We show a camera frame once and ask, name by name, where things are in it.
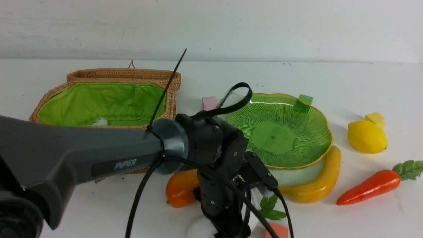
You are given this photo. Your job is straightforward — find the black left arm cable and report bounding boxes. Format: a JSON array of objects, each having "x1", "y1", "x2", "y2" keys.
[{"x1": 125, "y1": 48, "x2": 294, "y2": 238}]

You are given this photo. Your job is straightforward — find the green leaf-shaped glass plate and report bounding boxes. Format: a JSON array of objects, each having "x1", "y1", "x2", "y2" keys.
[{"x1": 224, "y1": 93, "x2": 333, "y2": 169}]

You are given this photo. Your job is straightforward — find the orange mango toy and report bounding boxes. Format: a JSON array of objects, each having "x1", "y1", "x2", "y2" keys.
[{"x1": 165, "y1": 169, "x2": 199, "y2": 208}]

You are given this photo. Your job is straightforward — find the yellow foam cube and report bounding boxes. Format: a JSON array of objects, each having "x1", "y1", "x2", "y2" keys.
[{"x1": 365, "y1": 112, "x2": 385, "y2": 129}]

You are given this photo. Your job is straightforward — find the yellow banana toy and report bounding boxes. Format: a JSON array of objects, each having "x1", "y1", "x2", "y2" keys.
[{"x1": 278, "y1": 146, "x2": 342, "y2": 204}]

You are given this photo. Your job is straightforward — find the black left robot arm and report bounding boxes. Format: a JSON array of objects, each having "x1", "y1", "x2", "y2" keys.
[{"x1": 1, "y1": 114, "x2": 252, "y2": 238}]

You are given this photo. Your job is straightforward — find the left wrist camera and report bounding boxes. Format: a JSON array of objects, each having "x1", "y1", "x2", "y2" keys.
[{"x1": 239, "y1": 151, "x2": 279, "y2": 191}]

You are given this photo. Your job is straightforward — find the pink foam cube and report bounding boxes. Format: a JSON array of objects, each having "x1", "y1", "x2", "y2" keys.
[{"x1": 202, "y1": 96, "x2": 218, "y2": 111}]

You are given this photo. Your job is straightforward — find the woven basket lid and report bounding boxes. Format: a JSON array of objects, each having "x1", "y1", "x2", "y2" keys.
[{"x1": 66, "y1": 67, "x2": 172, "y2": 86}]

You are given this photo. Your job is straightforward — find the green foam cube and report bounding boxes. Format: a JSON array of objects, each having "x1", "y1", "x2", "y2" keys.
[{"x1": 294, "y1": 94, "x2": 313, "y2": 113}]

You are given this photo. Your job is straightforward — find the orange foam cube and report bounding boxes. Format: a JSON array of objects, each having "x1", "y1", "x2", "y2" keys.
[{"x1": 269, "y1": 222, "x2": 289, "y2": 238}]

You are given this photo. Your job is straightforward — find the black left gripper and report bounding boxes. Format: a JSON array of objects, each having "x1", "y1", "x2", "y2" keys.
[{"x1": 194, "y1": 166, "x2": 256, "y2": 238}]

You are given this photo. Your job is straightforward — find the woven rattan basket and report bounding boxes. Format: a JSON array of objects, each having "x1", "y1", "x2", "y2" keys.
[{"x1": 29, "y1": 81, "x2": 178, "y2": 177}]

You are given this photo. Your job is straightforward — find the yellow lemon toy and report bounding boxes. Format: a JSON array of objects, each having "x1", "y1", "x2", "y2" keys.
[{"x1": 347, "y1": 120, "x2": 388, "y2": 154}]

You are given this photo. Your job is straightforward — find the orange carrot toy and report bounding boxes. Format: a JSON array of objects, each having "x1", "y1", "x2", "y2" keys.
[{"x1": 336, "y1": 160, "x2": 423, "y2": 206}]

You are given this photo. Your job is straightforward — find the white radish toy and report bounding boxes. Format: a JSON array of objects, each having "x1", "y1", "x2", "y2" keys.
[{"x1": 186, "y1": 190, "x2": 287, "y2": 238}]

